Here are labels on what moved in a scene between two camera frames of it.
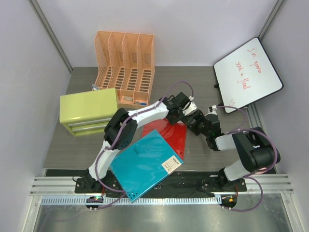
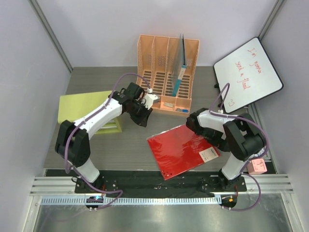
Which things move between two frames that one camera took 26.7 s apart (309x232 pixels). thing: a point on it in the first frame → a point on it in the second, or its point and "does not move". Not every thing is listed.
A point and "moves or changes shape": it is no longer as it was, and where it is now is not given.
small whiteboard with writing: x=245 y=76 does not move
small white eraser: x=128 y=98 moves or changes shape
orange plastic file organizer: x=126 y=61 → x=156 y=61
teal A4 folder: x=145 y=165 → x=180 y=65
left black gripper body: x=180 y=116 → x=136 y=108
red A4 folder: x=174 y=135 → x=179 y=150
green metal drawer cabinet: x=88 y=113 does not move
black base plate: x=171 y=181 does not move
